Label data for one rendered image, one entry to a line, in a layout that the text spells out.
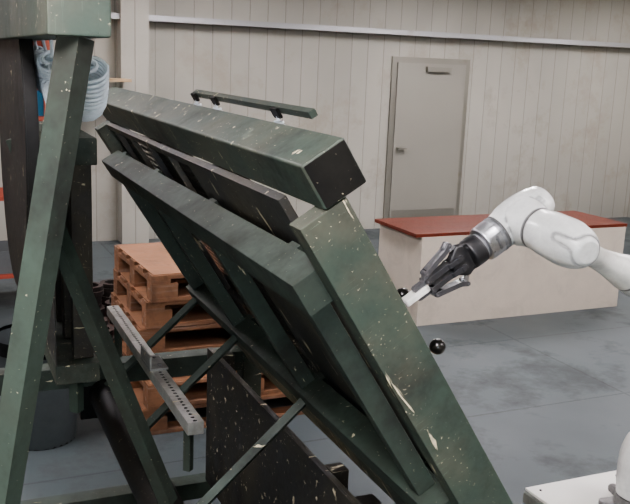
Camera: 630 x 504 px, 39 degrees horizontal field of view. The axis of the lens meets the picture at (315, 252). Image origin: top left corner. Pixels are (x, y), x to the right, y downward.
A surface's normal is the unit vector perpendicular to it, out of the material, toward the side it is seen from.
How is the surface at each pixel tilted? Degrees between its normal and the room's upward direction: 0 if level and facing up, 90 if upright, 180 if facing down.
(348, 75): 90
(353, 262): 90
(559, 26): 90
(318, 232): 90
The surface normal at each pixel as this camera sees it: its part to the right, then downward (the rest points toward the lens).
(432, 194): 0.41, 0.21
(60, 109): -0.36, 0.07
